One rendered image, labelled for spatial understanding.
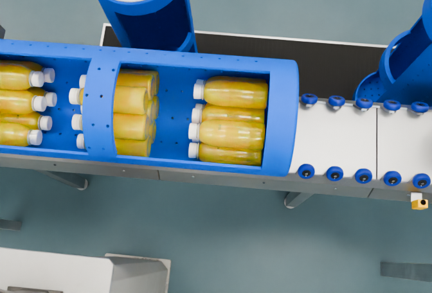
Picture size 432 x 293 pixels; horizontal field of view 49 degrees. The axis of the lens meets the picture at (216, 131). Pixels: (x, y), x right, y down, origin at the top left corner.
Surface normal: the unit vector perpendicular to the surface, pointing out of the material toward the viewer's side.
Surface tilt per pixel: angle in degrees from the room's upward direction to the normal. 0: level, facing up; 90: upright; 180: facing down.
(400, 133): 0
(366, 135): 0
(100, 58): 31
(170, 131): 10
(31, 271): 0
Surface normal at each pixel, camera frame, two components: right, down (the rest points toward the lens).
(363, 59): -0.03, -0.25
